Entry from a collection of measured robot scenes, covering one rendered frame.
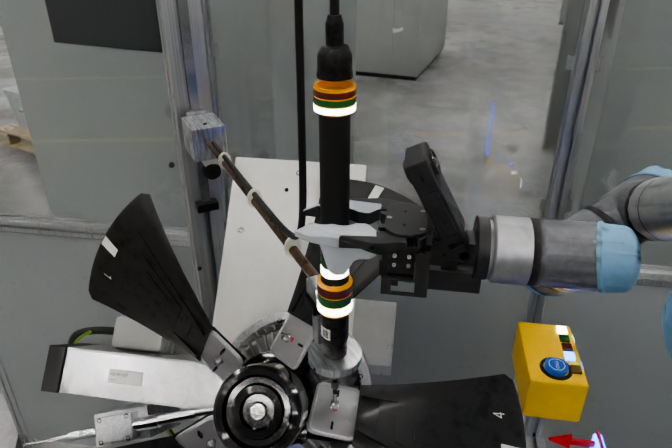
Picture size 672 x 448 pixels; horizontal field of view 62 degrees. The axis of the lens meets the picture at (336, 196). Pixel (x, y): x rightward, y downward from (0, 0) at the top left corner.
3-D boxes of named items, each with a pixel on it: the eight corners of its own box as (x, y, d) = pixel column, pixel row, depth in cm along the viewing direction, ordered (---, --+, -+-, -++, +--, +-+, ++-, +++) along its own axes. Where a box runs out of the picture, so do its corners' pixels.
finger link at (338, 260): (295, 282, 62) (377, 281, 63) (293, 237, 60) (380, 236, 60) (295, 266, 65) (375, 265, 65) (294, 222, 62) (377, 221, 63)
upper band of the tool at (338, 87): (307, 108, 59) (306, 81, 57) (343, 102, 61) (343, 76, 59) (324, 121, 55) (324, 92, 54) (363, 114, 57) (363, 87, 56)
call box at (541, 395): (510, 359, 117) (517, 319, 112) (560, 365, 115) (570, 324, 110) (520, 422, 103) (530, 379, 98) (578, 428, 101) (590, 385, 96)
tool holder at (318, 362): (293, 340, 76) (290, 281, 72) (339, 325, 79) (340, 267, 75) (321, 385, 69) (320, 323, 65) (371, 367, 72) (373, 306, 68)
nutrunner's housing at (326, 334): (315, 367, 75) (307, 13, 54) (341, 358, 77) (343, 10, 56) (328, 387, 72) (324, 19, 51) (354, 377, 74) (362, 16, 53)
